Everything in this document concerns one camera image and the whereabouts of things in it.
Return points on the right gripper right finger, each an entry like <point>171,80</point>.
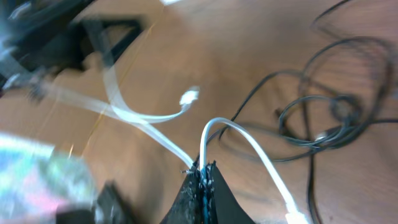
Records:
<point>221,207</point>

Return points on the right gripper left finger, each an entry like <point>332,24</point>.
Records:
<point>187,206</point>

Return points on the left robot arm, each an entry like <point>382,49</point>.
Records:
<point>40,38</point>

